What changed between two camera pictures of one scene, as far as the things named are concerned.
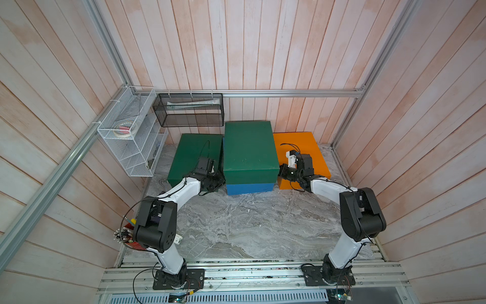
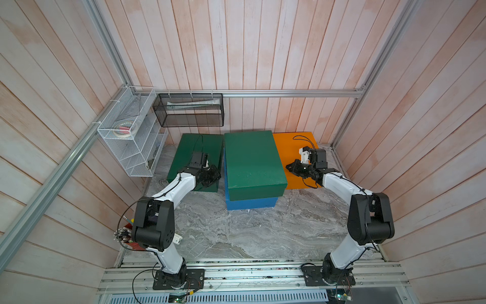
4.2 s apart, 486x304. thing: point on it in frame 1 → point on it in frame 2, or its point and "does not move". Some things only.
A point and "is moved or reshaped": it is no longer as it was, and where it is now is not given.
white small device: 178,239 does not move
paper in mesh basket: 192,104 does not move
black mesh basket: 190,109 does not move
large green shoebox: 249,152 is moved or reshaped
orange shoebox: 305,143 does not move
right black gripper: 283,168 → 296,163
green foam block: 193,147 does not move
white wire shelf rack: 131,130 does not move
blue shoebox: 242,189 → 245,204
